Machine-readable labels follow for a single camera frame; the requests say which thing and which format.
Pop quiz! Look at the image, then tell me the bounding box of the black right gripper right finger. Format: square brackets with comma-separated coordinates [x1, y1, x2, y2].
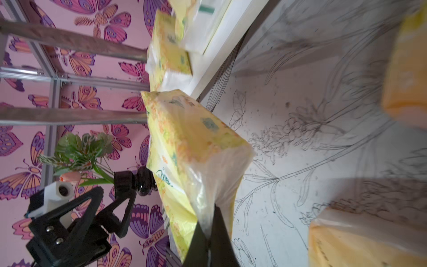
[209, 206, 240, 267]

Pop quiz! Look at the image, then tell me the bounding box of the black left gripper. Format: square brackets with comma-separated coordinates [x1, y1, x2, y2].
[26, 186, 137, 267]

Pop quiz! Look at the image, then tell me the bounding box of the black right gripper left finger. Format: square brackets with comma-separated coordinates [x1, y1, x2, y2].
[182, 223, 209, 267]

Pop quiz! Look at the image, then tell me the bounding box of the yellow floral tissue pack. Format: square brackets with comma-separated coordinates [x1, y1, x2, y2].
[169, 0, 231, 55]
[145, 10, 192, 91]
[141, 90, 255, 260]

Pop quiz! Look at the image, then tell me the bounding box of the orange tissue pack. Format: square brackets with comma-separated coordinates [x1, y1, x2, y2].
[308, 208, 427, 267]
[381, 1, 427, 129]

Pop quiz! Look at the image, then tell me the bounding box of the white two-tier shelf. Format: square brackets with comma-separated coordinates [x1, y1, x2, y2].
[0, 0, 271, 127]

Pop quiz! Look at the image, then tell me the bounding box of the pink tulip flower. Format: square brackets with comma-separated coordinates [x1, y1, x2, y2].
[60, 171, 82, 184]

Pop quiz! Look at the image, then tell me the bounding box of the black ribbed vase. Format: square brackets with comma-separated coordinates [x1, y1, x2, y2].
[113, 166, 158, 199]

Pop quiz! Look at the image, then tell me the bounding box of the green artificial plant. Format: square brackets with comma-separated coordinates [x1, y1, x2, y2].
[38, 133, 115, 187]

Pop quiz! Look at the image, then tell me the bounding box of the aluminium frame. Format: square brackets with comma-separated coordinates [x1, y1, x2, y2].
[0, 0, 151, 188]

